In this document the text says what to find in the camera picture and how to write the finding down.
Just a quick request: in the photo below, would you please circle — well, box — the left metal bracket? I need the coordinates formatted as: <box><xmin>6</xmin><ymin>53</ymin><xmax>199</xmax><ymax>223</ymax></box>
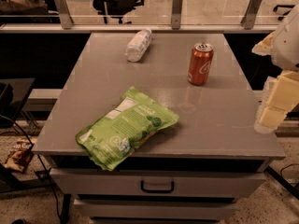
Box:
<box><xmin>54</xmin><ymin>0</ymin><xmax>73</xmax><ymax>29</ymax></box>

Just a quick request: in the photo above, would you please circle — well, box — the black side table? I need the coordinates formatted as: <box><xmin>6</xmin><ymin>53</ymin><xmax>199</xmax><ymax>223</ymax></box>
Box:
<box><xmin>0</xmin><ymin>77</ymin><xmax>35</xmax><ymax>128</ymax></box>

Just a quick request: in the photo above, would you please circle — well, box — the middle metal bracket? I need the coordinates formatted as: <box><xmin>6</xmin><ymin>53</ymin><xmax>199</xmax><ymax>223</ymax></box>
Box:
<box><xmin>171</xmin><ymin>0</ymin><xmax>183</xmax><ymax>30</ymax></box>

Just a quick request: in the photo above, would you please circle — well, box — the green rice chip bag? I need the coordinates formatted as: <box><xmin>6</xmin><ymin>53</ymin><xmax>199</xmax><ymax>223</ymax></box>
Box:
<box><xmin>76</xmin><ymin>87</ymin><xmax>179</xmax><ymax>171</ymax></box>

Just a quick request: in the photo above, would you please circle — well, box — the black drawer handle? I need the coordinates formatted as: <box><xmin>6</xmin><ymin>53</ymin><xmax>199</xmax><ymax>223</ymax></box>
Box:
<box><xmin>140</xmin><ymin>181</ymin><xmax>175</xmax><ymax>194</ymax></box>

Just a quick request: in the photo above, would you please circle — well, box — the metal bracket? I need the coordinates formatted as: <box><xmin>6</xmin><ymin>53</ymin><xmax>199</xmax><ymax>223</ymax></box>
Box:
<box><xmin>240</xmin><ymin>0</ymin><xmax>263</xmax><ymax>30</ymax></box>
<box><xmin>171</xmin><ymin>0</ymin><xmax>183</xmax><ymax>30</ymax></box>
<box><xmin>54</xmin><ymin>0</ymin><xmax>73</xmax><ymax>29</ymax></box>

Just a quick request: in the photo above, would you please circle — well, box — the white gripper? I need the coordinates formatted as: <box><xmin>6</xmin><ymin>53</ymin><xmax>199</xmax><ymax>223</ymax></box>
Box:
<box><xmin>251</xmin><ymin>5</ymin><xmax>299</xmax><ymax>133</ymax></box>

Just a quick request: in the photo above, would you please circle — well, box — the crumpled brown snack wrapper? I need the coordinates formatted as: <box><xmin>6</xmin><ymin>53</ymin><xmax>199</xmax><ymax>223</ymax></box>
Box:
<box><xmin>4</xmin><ymin>138</ymin><xmax>34</xmax><ymax>173</ymax></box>

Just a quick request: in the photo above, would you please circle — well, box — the right metal bracket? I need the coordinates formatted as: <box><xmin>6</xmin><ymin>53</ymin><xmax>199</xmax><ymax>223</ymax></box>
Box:
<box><xmin>240</xmin><ymin>0</ymin><xmax>263</xmax><ymax>30</ymax></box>

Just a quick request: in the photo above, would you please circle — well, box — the black floor cable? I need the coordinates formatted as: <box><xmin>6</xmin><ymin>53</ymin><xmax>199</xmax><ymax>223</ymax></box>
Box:
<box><xmin>0</xmin><ymin>114</ymin><xmax>64</xmax><ymax>222</ymax></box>

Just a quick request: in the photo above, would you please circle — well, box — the grey drawer cabinet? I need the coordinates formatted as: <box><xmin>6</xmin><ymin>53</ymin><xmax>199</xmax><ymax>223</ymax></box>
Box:
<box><xmin>34</xmin><ymin>33</ymin><xmax>284</xmax><ymax>224</ymax></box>

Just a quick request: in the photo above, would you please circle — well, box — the clear plastic water bottle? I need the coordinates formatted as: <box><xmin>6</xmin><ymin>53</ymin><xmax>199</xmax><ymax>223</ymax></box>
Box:
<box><xmin>125</xmin><ymin>29</ymin><xmax>151</xmax><ymax>63</ymax></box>

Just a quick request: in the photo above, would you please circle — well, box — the red coke can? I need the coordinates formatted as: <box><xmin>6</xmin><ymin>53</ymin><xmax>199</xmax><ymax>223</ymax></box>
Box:
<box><xmin>188</xmin><ymin>43</ymin><xmax>214</xmax><ymax>85</ymax></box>

